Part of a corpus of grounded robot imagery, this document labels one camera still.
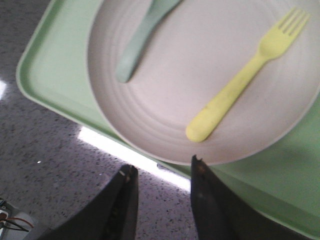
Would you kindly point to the beige round plate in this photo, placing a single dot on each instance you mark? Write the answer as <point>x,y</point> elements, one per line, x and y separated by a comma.
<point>193,53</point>

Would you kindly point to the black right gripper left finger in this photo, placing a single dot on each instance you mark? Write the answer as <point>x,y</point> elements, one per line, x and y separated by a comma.
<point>111,215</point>

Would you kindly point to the light green tray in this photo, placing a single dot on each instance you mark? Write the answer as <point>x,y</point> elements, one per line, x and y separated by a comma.
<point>281,182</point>

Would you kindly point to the pale green spoon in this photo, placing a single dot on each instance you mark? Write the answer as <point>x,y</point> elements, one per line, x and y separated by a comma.
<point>130,58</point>

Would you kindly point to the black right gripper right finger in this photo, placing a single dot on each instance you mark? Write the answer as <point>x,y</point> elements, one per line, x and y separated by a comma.
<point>219,214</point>

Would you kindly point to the yellow plastic fork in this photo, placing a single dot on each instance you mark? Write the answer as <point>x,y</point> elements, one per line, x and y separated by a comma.
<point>272,45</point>

